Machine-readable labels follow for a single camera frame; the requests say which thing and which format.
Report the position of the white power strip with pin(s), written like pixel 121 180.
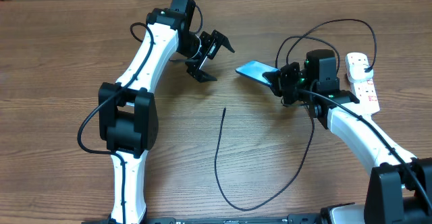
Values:
pixel 367 95

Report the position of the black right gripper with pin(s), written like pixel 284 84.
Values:
pixel 277 79

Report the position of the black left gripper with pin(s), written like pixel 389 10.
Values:
pixel 212 42

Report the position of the white charger adapter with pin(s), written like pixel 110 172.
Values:
pixel 356 65

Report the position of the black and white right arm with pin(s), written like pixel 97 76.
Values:
pixel 399 189

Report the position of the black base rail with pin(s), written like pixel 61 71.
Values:
pixel 219 220

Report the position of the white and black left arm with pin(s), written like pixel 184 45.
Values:
pixel 128 120

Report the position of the smartphone with light screen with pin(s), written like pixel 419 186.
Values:
pixel 255 70

